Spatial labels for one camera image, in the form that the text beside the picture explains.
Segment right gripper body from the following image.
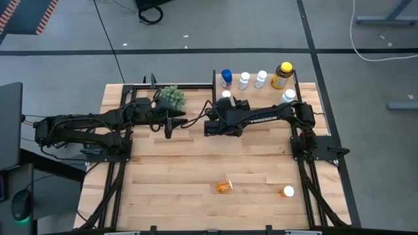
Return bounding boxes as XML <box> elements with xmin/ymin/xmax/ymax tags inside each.
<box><xmin>204</xmin><ymin>112</ymin><xmax>244</xmax><ymax>137</ymax></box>

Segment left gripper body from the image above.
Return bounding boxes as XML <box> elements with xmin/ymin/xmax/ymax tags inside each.
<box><xmin>148</xmin><ymin>109</ymin><xmax>173</xmax><ymax>140</ymax></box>

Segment small white pill bottle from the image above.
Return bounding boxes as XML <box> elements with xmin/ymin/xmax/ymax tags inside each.
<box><xmin>237</xmin><ymin>71</ymin><xmax>251</xmax><ymax>91</ymax></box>
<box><xmin>254</xmin><ymin>70</ymin><xmax>268</xmax><ymax>89</ymax></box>

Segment blue cap medicine bottle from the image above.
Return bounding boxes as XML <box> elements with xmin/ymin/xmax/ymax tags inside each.
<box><xmin>220</xmin><ymin>69</ymin><xmax>233</xmax><ymax>90</ymax></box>

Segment large white labelled bottle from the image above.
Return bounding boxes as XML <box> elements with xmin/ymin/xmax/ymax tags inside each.
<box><xmin>278</xmin><ymin>88</ymin><xmax>297</xmax><ymax>106</ymax></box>

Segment brown bottle yellow cap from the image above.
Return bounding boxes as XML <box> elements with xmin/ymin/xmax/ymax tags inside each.
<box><xmin>270</xmin><ymin>61</ymin><xmax>294</xmax><ymax>90</ymax></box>

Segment wooden shelf board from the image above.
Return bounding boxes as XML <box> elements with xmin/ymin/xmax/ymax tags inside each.
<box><xmin>215</xmin><ymin>73</ymin><xmax>300</xmax><ymax>110</ymax></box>

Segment green potted plant white pot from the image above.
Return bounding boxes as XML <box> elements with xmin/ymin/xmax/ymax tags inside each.
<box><xmin>159</xmin><ymin>85</ymin><xmax>186</xmax><ymax>111</ymax></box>

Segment black floor equipment box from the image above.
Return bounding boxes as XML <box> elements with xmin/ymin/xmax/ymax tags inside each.
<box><xmin>134</xmin><ymin>0</ymin><xmax>174</xmax><ymax>10</ymax></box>

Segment black desk support beam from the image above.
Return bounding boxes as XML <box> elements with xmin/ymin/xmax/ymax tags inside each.
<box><xmin>19</xmin><ymin>148</ymin><xmax>86</xmax><ymax>183</ymax></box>

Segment dark grey monitor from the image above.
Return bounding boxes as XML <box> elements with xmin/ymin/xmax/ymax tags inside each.
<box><xmin>0</xmin><ymin>82</ymin><xmax>24</xmax><ymax>171</ymax></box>

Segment grey metal furniture foot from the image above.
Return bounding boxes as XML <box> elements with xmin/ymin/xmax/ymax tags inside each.
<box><xmin>387</xmin><ymin>101</ymin><xmax>418</xmax><ymax>111</ymax></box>
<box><xmin>355</xmin><ymin>0</ymin><xmax>418</xmax><ymax>27</ymax></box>

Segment black computer mouse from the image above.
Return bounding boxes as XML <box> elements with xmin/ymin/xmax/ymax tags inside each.
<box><xmin>11</xmin><ymin>189</ymin><xmax>33</xmax><ymax>223</ymax></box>

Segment dark mat orange striped edges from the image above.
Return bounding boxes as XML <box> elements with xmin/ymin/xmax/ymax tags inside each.
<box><xmin>0</xmin><ymin>0</ymin><xmax>59</xmax><ymax>36</ymax></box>

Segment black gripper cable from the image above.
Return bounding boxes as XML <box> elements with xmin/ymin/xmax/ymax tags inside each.
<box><xmin>180</xmin><ymin>99</ymin><xmax>216</xmax><ymax>130</ymax></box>

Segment black table frame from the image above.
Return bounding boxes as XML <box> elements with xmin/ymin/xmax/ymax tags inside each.
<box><xmin>73</xmin><ymin>73</ymin><xmax>353</xmax><ymax>235</ymax></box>

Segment thin black floor cable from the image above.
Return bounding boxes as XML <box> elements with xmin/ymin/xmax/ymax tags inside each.
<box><xmin>93</xmin><ymin>0</ymin><xmax>126</xmax><ymax>84</ymax></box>

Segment black coiled floor cable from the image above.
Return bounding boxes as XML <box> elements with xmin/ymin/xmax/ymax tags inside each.
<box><xmin>138</xmin><ymin>5</ymin><xmax>164</xmax><ymax>25</ymax></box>

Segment white floor cable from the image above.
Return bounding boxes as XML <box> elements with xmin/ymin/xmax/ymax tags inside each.
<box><xmin>349</xmin><ymin>0</ymin><xmax>418</xmax><ymax>62</ymax></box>

